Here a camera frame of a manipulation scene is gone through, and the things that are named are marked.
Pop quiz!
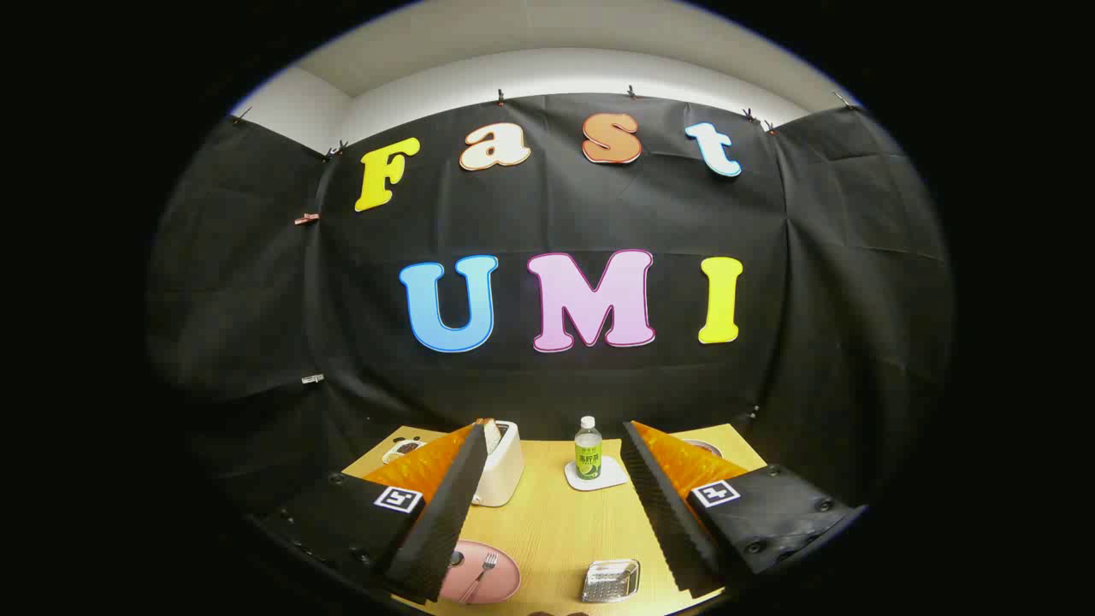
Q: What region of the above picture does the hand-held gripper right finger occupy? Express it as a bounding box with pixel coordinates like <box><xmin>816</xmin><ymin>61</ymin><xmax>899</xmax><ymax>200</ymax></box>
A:
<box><xmin>619</xmin><ymin>419</ymin><xmax>867</xmax><ymax>600</ymax></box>

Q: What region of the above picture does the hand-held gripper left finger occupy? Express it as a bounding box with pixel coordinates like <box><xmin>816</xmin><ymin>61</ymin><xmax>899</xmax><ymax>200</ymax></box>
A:
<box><xmin>255</xmin><ymin>419</ymin><xmax>490</xmax><ymax>605</ymax></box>

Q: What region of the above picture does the red checked handle fork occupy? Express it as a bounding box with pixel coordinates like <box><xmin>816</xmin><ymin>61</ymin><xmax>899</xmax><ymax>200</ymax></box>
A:
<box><xmin>459</xmin><ymin>552</ymin><xmax>499</xmax><ymax>602</ymax></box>

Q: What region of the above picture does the white coaster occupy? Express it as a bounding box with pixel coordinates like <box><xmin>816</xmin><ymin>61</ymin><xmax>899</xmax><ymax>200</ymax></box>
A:
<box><xmin>564</xmin><ymin>456</ymin><xmax>630</xmax><ymax>492</ymax></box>

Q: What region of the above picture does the white toaster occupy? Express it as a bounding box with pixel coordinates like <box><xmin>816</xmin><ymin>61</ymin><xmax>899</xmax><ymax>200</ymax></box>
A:
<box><xmin>469</xmin><ymin>419</ymin><xmax>526</xmax><ymax>507</ymax></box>

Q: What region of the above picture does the pink plate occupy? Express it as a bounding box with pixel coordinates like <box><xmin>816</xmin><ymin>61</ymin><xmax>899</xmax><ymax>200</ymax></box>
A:
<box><xmin>438</xmin><ymin>539</ymin><xmax>522</xmax><ymax>606</ymax></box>

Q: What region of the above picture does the green label drink bottle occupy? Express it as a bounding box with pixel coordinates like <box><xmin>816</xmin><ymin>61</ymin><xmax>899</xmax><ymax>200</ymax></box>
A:
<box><xmin>574</xmin><ymin>416</ymin><xmax>603</xmax><ymax>481</ymax></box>

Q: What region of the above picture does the black backdrop cloth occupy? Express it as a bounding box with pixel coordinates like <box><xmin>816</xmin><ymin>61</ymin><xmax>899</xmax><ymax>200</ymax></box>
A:
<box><xmin>145</xmin><ymin>90</ymin><xmax>955</xmax><ymax>523</ymax></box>

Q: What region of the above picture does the metal wire basket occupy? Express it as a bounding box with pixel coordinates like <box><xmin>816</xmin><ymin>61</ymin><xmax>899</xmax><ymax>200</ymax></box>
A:
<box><xmin>582</xmin><ymin>559</ymin><xmax>641</xmax><ymax>604</ymax></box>

